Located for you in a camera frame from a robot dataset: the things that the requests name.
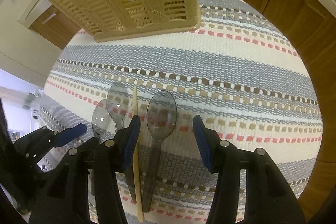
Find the clear plastic spoon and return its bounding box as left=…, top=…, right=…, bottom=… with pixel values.
left=107, top=82, right=137, bottom=204
left=142, top=90, right=177, bottom=213
left=90, top=99, right=112, bottom=197

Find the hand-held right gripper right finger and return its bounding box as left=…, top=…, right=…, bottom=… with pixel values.
left=192, top=114, right=306, bottom=224

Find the striped woven cloth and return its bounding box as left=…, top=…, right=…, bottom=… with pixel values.
left=39, top=0, right=323, bottom=224

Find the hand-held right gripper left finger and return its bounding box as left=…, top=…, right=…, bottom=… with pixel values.
left=28, top=114, right=142, bottom=224

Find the wooden chopstick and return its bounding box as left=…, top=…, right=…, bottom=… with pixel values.
left=132, top=86, right=145, bottom=223

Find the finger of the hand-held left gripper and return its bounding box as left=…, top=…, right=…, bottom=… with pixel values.
left=14, top=123, right=88, bottom=162

